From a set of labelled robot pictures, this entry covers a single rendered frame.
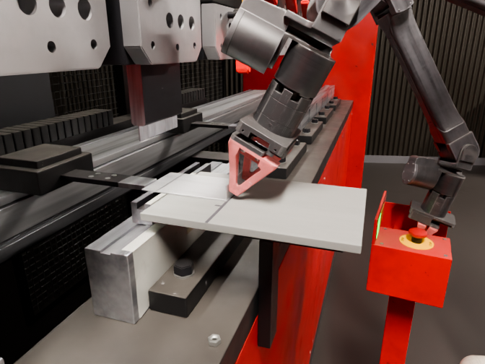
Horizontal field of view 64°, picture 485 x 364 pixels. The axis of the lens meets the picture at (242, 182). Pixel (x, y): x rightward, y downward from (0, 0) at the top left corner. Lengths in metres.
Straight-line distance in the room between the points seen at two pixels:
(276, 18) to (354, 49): 2.16
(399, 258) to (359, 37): 1.88
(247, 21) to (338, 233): 0.25
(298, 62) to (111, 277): 0.33
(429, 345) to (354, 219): 1.50
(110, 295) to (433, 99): 0.75
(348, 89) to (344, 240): 2.24
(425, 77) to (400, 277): 0.44
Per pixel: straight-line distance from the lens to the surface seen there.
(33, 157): 0.67
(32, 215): 0.71
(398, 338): 1.13
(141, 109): 0.50
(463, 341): 2.03
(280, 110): 0.47
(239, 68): 0.65
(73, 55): 0.35
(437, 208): 1.00
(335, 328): 1.91
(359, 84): 2.63
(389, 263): 0.93
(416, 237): 0.94
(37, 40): 0.33
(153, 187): 0.57
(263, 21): 0.47
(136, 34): 0.44
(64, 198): 0.75
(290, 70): 0.46
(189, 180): 0.59
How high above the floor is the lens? 1.19
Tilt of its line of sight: 19 degrees down
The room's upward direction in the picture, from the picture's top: straight up
